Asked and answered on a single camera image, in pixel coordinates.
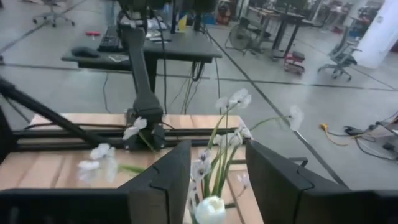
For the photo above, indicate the red stool cart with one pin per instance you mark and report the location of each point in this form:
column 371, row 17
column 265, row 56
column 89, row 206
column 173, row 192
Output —
column 293, row 62

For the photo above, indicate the white blossom spray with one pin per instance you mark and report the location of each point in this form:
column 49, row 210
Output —
column 99, row 152
column 239, row 98

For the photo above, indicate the grey office chair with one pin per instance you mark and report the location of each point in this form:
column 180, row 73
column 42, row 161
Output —
column 342, row 56
column 53, row 15

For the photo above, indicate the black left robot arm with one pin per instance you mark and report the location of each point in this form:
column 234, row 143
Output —
column 141, row 77

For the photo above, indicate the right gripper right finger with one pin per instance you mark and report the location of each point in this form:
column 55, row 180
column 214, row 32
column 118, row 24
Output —
column 295, row 199

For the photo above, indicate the black keyboard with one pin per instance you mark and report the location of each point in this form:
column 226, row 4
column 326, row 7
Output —
column 110, row 39

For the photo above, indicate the black work table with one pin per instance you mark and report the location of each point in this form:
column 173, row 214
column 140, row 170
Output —
column 286, row 18

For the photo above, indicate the black desk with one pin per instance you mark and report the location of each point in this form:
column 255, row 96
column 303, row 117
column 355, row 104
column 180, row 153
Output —
column 186, row 46

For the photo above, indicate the black floor fan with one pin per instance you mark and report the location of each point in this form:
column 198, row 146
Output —
column 239, row 37

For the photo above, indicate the black computer mouse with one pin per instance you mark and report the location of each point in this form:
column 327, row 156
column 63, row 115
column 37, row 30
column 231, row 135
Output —
column 85, row 52

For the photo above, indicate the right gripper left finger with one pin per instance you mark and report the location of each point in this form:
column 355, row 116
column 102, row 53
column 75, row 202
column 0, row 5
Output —
column 93, row 205

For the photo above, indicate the white round column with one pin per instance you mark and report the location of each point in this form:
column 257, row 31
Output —
column 379, row 31

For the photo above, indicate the white artificial tulip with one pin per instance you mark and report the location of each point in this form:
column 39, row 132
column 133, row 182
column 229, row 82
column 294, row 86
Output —
column 210, row 210

